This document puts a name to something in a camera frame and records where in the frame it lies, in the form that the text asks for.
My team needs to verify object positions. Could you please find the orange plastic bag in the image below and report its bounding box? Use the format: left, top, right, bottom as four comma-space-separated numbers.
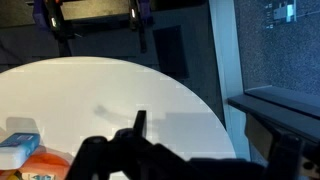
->
13, 151, 74, 180

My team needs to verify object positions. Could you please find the white window frame post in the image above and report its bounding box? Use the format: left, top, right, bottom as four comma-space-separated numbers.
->
209, 0, 251, 160

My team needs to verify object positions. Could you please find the dark floor vent panel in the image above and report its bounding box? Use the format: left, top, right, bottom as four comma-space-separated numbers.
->
153, 26, 189, 79

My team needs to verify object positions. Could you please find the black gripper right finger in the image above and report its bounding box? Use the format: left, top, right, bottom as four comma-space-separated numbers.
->
261, 134, 319, 180

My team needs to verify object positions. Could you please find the white blue box in bag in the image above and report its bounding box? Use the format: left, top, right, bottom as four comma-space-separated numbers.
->
21, 173, 60, 180

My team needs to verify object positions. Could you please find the dark window sill ledge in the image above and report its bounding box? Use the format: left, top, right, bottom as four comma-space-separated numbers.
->
228, 86, 320, 143

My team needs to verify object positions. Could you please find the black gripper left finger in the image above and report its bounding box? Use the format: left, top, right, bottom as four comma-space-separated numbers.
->
66, 110, 187, 180

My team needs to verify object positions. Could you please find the yellow item in bag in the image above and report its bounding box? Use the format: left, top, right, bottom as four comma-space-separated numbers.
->
0, 170, 20, 180

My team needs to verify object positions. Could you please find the white blue mentos container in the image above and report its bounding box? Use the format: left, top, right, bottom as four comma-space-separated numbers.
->
0, 133, 40, 170

